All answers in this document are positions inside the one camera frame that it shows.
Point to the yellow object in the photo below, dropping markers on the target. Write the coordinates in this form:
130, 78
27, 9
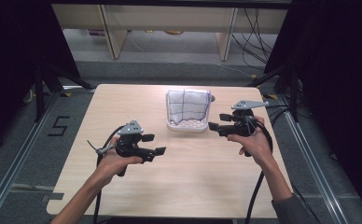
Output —
173, 32

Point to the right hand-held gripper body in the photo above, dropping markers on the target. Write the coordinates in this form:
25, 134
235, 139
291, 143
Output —
241, 124

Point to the person's left hand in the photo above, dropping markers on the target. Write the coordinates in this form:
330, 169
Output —
114, 163

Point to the person's right hand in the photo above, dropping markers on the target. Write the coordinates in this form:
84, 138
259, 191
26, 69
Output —
258, 146

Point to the grey table grommet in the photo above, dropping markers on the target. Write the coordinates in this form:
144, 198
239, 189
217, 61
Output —
213, 99

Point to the dark curtain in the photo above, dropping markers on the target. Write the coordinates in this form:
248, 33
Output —
8, 46
341, 62

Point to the aluminium floor rail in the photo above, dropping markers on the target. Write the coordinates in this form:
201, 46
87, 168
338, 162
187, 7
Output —
313, 174
14, 165

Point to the grey floor tape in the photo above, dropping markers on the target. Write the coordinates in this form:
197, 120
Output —
53, 196

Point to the white cloth with purple edge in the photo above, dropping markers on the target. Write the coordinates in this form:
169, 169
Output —
185, 105

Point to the purple object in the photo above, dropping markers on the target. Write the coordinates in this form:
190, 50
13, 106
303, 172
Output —
95, 32

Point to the beige wooden desk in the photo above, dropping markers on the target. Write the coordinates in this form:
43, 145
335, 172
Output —
169, 18

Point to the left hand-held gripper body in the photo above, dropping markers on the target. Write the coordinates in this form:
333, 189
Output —
131, 146

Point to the black metal stand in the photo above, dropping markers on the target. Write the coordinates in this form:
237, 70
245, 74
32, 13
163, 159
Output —
294, 99
39, 93

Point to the yellow black floor tape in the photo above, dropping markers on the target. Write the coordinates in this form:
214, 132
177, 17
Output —
65, 94
272, 96

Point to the black frame bar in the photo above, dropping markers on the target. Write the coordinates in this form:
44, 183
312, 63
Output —
169, 2

